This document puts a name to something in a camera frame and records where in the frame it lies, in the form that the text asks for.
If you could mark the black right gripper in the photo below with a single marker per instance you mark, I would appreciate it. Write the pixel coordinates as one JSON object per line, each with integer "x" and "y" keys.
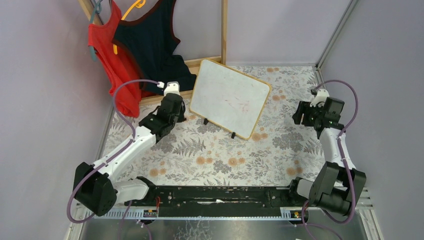
{"x": 303, "y": 114}

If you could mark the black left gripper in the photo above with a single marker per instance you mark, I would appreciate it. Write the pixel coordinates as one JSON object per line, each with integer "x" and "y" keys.
{"x": 175, "y": 108}

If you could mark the yellow framed whiteboard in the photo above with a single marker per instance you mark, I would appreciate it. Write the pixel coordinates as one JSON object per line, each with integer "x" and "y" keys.
{"x": 229, "y": 98}

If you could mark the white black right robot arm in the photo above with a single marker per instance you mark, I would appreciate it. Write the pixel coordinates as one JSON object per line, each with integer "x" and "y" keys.
{"x": 339, "y": 184}

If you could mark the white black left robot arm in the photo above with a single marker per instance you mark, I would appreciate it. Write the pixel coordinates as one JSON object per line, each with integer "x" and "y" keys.
{"x": 96, "y": 185}

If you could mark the floral patterned table mat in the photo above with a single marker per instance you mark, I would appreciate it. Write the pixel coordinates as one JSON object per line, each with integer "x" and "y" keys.
{"x": 278, "y": 151}

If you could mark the red tank top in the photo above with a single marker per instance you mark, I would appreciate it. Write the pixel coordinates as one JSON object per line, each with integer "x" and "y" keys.
{"x": 119, "y": 67}

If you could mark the dark navy tank top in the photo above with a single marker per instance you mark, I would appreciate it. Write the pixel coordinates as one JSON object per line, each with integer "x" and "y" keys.
{"x": 150, "y": 43}

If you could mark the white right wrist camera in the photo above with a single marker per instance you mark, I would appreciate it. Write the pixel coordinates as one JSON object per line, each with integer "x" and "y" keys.
{"x": 320, "y": 96}

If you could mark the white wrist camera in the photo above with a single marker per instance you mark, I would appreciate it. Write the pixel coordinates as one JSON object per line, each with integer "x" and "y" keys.
{"x": 172, "y": 87}
{"x": 320, "y": 96}

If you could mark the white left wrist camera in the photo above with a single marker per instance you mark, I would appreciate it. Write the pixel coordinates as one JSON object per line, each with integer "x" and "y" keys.
{"x": 172, "y": 87}

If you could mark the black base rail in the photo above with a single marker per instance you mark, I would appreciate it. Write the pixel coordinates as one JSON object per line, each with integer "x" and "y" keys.
{"x": 218, "y": 196}

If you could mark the white slotted cable duct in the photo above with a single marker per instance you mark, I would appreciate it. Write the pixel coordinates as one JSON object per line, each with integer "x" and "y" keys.
{"x": 204, "y": 213}

